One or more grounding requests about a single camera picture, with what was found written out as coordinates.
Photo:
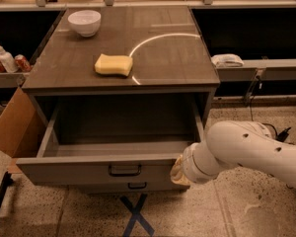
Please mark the grey left shelf rail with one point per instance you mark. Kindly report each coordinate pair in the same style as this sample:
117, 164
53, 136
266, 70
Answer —
12, 80

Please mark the red soda can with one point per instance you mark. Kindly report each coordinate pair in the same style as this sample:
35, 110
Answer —
23, 63

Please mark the yellow sponge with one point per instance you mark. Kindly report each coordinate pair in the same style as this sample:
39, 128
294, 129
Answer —
114, 64

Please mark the grey shelf rail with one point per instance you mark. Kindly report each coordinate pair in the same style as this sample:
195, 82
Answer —
12, 80
266, 69

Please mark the grey cabinet with dark top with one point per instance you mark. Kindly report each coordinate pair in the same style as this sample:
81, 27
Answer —
169, 56

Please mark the white ceramic bowl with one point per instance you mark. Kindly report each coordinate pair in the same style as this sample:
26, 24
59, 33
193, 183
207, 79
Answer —
85, 22

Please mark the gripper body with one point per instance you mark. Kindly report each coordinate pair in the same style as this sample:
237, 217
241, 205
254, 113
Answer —
191, 163

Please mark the grey top drawer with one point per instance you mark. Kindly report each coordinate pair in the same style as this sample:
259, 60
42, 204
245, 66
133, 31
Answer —
116, 139

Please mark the grey drawer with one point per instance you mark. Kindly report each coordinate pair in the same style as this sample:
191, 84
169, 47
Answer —
116, 139
129, 187

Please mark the brown cardboard box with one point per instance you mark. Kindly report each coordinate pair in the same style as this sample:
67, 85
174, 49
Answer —
21, 130

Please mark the grey right shelf rail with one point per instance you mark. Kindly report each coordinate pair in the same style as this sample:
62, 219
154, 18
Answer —
266, 69

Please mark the folded white cloth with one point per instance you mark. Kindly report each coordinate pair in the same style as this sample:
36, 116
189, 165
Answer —
227, 60

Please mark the black power adapter with cable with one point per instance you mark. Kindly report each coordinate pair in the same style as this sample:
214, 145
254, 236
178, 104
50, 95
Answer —
280, 136

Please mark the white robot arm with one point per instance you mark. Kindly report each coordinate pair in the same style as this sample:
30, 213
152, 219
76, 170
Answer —
231, 144

